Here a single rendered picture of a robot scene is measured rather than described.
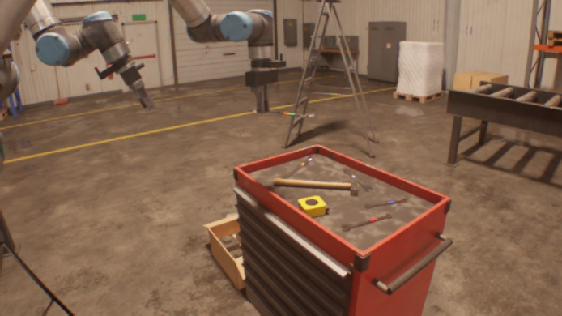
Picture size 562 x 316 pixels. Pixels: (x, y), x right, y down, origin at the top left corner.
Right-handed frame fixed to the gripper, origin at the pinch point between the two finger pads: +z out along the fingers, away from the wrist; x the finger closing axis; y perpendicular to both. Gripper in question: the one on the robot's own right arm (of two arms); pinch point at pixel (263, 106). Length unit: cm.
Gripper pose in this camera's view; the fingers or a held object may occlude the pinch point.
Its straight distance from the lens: 115.3
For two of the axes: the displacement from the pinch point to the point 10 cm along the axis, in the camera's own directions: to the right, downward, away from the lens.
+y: -8.4, -1.4, 5.3
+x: -5.5, 2.7, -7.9
